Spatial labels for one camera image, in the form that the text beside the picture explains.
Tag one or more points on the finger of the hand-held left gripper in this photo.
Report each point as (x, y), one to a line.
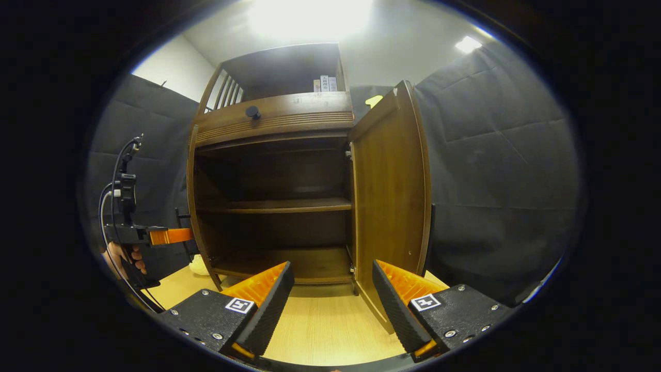
(173, 236)

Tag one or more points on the wooden inner shelf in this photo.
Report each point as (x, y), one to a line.
(279, 205)

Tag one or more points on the small ceiling light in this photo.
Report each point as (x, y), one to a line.
(468, 44)

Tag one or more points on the large ceiling light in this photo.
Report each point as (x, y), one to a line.
(310, 15)

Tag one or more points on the wooden cabinet drawer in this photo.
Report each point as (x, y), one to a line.
(310, 116)

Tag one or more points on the cream plush toy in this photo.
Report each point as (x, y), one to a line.
(199, 266)

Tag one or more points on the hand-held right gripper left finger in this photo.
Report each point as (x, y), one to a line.
(268, 305)

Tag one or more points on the white book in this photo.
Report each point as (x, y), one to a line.
(324, 83)

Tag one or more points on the wooden cabinet door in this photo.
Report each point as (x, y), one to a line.
(390, 206)
(192, 196)

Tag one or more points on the wooden double-door shoe cabinet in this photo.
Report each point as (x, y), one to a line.
(289, 111)

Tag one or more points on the grey book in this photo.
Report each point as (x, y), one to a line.
(333, 84)

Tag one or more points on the black backdrop cloth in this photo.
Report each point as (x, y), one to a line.
(496, 170)

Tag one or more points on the round black drawer knob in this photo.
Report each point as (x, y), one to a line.
(253, 112)

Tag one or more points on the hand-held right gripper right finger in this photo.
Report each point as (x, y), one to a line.
(397, 310)

